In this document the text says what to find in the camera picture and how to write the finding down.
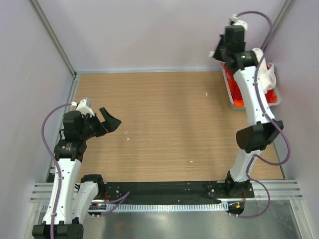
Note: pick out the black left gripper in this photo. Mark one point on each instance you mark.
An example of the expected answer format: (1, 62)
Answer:
(110, 123)

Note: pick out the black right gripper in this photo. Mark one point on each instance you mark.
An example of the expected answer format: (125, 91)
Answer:
(216, 55)

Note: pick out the white t-shirt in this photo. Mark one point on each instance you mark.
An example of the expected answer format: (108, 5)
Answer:
(267, 76)

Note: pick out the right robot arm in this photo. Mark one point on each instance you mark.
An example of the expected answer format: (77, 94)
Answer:
(262, 127)

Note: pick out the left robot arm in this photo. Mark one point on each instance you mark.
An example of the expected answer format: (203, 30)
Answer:
(67, 209)

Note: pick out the grey perforated plastic basket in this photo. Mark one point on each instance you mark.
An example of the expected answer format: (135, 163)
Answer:
(251, 90)

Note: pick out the red t-shirt in basket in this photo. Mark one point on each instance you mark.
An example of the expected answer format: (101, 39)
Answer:
(233, 90)

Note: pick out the orange garment in basket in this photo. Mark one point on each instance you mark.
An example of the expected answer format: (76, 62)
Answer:
(271, 97)

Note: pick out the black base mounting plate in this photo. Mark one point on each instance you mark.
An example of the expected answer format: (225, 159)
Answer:
(169, 193)

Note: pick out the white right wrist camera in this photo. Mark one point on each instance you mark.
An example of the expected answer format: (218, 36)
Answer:
(235, 20)

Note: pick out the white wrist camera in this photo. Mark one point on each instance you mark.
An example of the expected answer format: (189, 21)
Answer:
(235, 20)
(85, 105)

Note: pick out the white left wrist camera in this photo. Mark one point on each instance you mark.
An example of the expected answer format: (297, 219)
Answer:
(85, 105)

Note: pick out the slotted cable duct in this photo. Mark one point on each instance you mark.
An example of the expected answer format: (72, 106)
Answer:
(171, 208)

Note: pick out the aluminium frame rail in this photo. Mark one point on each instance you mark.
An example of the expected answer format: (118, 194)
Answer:
(275, 190)

